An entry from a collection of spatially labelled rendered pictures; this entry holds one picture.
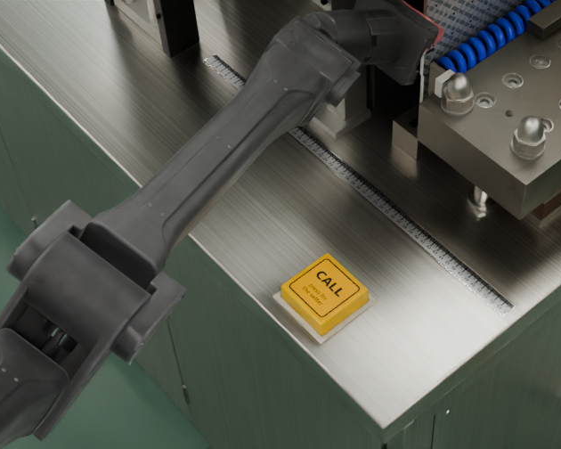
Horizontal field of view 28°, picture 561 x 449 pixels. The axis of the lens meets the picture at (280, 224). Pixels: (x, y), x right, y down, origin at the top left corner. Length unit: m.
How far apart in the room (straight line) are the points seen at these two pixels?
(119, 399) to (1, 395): 1.52
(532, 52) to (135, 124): 0.50
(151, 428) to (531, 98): 1.19
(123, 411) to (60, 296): 1.47
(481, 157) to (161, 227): 0.49
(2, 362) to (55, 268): 0.07
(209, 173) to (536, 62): 0.55
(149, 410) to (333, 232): 1.01
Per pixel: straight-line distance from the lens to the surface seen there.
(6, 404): 0.74
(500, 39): 1.32
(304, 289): 1.22
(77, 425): 2.24
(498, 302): 1.25
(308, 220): 1.31
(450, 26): 1.29
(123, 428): 2.22
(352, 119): 1.40
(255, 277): 1.27
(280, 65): 1.01
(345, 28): 1.12
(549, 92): 1.28
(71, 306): 0.77
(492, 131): 1.23
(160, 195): 0.84
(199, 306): 1.56
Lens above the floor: 1.93
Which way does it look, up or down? 52 degrees down
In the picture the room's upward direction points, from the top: 6 degrees counter-clockwise
